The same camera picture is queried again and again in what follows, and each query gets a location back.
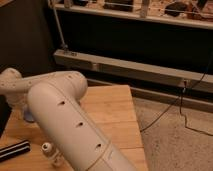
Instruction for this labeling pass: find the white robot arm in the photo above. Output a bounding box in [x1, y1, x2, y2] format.
[0, 68, 137, 171]

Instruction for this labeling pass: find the metal pole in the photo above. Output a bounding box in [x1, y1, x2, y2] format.
[51, 0, 68, 51]

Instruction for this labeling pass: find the upper shelf ledge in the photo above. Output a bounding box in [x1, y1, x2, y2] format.
[48, 0, 213, 30]

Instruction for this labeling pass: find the black white striped block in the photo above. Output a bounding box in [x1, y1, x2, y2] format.
[0, 140, 30, 162]

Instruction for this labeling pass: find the metal baseboard rail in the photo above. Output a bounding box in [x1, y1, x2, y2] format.
[54, 49, 213, 93]

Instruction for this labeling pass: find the black cable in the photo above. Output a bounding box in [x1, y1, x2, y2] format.
[139, 59, 213, 137]

